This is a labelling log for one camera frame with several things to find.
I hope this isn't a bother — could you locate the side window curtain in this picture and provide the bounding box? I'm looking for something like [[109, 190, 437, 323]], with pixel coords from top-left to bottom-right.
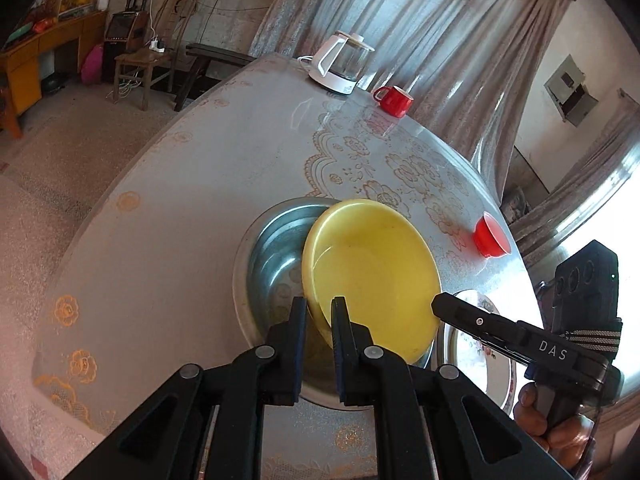
[[510, 90, 639, 269]]

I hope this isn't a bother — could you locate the yellow plastic bowl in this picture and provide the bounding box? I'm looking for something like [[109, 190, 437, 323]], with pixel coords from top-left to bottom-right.
[[302, 200, 442, 364]]

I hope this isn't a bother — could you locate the wall electrical box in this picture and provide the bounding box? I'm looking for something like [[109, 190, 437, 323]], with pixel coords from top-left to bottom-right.
[[544, 55, 599, 127]]

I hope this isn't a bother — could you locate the stainless steel bowl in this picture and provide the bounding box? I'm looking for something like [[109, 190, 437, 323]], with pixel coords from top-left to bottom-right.
[[232, 198, 436, 410]]

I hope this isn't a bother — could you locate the white glass electric kettle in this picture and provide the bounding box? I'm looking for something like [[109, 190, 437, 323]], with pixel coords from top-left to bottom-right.
[[297, 30, 375, 96]]

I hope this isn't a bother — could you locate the orange wooden desk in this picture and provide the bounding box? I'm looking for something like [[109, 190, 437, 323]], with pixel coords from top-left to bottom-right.
[[1, 11, 107, 139]]

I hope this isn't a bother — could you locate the person right hand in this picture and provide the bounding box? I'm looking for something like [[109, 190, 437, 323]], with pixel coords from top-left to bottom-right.
[[513, 382, 593, 469]]

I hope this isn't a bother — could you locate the white plate with rose print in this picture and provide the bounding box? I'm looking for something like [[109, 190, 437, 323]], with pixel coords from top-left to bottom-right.
[[439, 288, 518, 413]]

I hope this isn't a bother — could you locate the pink bag on floor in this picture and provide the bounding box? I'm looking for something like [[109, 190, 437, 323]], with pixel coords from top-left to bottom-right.
[[80, 44, 103, 86]]

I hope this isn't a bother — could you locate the red mug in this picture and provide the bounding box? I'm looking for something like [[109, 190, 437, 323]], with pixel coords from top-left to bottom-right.
[[372, 86, 413, 118]]

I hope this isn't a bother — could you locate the wooden chair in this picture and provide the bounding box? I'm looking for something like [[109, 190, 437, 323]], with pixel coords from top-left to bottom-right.
[[112, 0, 198, 110]]

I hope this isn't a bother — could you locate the grey window curtain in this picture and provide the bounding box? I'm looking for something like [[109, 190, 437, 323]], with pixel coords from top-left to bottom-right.
[[250, 0, 573, 197]]

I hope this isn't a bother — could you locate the red plastic bowl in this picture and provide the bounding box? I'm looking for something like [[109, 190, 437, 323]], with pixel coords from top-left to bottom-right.
[[472, 212, 511, 258]]

